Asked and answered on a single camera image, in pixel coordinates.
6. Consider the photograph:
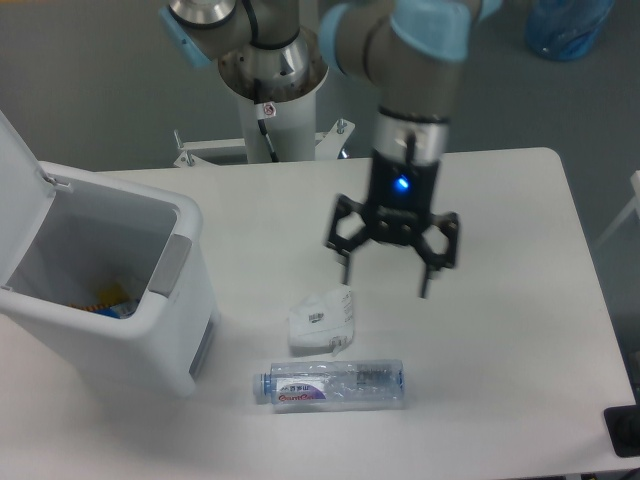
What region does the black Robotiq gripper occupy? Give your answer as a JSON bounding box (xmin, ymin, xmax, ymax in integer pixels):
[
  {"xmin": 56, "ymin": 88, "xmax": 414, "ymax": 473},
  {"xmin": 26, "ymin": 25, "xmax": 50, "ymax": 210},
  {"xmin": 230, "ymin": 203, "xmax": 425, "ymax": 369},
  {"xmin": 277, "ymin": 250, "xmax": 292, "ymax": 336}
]
[{"xmin": 324, "ymin": 149, "xmax": 461, "ymax": 300}]

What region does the white push-lid trash can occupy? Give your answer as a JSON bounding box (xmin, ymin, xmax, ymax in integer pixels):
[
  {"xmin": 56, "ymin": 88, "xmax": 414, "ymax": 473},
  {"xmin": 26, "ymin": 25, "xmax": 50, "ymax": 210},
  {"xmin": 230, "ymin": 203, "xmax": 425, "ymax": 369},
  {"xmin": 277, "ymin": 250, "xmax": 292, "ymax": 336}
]
[{"xmin": 1, "ymin": 120, "xmax": 219, "ymax": 397}]

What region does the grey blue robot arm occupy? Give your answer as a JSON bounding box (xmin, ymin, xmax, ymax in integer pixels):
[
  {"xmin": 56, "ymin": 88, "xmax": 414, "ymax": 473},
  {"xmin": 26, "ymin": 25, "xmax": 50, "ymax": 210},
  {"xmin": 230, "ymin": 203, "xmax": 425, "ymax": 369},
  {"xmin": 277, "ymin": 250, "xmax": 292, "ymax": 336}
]
[{"xmin": 159, "ymin": 1, "xmax": 499, "ymax": 278}]

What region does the colourful trash inside can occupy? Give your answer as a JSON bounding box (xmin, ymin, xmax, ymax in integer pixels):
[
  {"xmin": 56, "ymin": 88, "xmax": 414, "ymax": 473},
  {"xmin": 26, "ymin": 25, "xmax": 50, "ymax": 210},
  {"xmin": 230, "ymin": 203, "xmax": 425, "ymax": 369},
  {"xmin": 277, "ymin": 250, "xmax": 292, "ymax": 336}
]
[{"xmin": 68, "ymin": 283, "xmax": 140, "ymax": 319}]

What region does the crushed clear plastic bottle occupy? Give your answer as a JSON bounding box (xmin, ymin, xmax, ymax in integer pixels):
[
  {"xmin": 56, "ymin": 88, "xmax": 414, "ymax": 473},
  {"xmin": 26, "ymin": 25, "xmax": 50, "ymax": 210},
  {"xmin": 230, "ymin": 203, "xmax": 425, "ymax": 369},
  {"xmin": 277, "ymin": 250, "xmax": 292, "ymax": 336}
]
[{"xmin": 252, "ymin": 359, "xmax": 405, "ymax": 413}]

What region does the black device at table edge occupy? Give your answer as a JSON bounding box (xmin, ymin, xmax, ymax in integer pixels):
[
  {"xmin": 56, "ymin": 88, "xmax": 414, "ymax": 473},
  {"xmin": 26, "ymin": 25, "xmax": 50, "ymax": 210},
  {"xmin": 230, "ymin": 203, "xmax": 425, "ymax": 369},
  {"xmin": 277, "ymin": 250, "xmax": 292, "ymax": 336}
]
[{"xmin": 604, "ymin": 405, "xmax": 639, "ymax": 458}]

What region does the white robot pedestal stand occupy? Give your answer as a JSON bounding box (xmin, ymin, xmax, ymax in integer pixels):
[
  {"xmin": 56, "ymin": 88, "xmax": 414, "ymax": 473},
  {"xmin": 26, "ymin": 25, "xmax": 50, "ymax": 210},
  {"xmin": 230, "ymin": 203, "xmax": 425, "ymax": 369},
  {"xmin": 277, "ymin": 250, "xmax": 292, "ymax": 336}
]
[{"xmin": 172, "ymin": 29, "xmax": 356, "ymax": 168}]

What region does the white frame at right edge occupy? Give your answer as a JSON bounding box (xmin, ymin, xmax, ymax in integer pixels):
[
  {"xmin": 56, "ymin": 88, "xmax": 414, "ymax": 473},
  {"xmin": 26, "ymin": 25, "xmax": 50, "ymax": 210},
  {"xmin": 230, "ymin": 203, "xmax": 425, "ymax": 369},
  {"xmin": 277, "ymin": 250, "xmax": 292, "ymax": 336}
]
[{"xmin": 594, "ymin": 170, "xmax": 639, "ymax": 249}]

